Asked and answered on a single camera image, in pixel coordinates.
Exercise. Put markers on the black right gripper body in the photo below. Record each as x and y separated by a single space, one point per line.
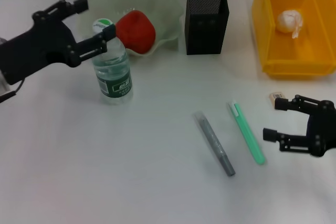
323 129

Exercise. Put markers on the beige eraser with barcode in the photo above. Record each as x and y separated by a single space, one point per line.
275 95

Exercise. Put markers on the green glass fruit plate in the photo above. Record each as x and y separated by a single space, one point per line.
157 3

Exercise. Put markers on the green pen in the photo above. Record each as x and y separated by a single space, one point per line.
248 134

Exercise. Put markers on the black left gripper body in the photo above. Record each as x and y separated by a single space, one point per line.
39 48

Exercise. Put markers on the red-orange fruit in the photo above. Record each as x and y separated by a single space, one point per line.
136 32

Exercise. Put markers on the black mesh pen holder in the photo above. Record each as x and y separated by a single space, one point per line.
204 32

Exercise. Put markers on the yellow plastic bin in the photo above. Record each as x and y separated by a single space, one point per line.
296 51

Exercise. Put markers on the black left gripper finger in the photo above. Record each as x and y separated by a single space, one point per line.
80 5
90 47

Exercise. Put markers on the white paper ball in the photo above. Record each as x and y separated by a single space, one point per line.
288 20

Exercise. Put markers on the clear green-label water bottle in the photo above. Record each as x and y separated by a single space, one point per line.
115 77

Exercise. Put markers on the grey pen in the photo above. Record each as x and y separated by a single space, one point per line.
214 142

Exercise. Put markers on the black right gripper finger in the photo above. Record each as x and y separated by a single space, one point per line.
270 134
282 104

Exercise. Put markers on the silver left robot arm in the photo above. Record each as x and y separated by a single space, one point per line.
2 82

